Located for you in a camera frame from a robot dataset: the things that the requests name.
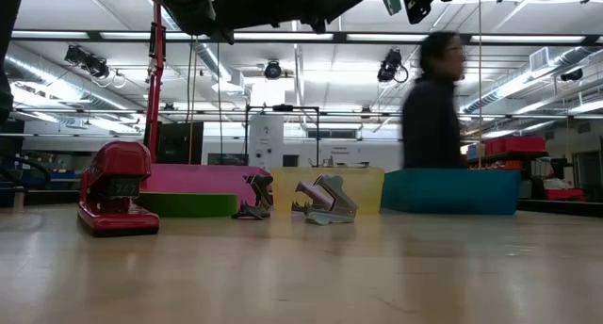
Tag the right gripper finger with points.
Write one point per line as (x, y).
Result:
(414, 1)

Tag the pink translucent plastic bin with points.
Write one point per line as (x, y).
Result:
(198, 178)

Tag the blue plastic bin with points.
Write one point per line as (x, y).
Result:
(447, 192)

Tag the black ceiling camera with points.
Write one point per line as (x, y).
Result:
(272, 70)
(390, 65)
(87, 60)
(571, 74)

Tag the person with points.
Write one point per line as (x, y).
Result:
(431, 121)

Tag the red storage bin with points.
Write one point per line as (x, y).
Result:
(516, 146)

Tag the white pillar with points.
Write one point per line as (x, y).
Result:
(266, 140)

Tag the yellow translucent plastic bin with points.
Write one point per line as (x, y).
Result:
(367, 187)

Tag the purple staple remover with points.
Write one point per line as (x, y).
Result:
(308, 194)

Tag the red stapler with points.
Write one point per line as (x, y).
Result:
(118, 173)

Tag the red desk lamp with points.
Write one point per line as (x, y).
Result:
(155, 79)

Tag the black staple remover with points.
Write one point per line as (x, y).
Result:
(258, 197)

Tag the black cabinet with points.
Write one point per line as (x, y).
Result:
(181, 142)

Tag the silver ventilation duct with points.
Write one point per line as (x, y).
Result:
(565, 58)
(47, 79)

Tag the black metal frame stand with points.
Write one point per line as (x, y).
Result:
(282, 108)

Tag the light blue staple remover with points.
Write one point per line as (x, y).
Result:
(339, 199)

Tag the red box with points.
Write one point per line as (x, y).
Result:
(565, 195)

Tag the green tape roll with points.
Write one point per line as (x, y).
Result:
(188, 205)

